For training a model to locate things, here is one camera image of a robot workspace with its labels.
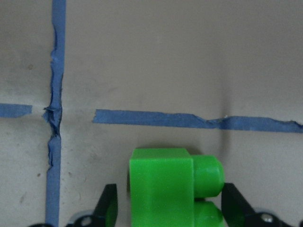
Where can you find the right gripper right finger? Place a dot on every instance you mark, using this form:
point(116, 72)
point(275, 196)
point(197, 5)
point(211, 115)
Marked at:
point(237, 212)

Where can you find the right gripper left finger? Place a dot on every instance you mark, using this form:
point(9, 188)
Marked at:
point(105, 212)

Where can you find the green toy block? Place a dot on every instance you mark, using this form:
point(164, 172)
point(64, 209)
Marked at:
point(169, 187)

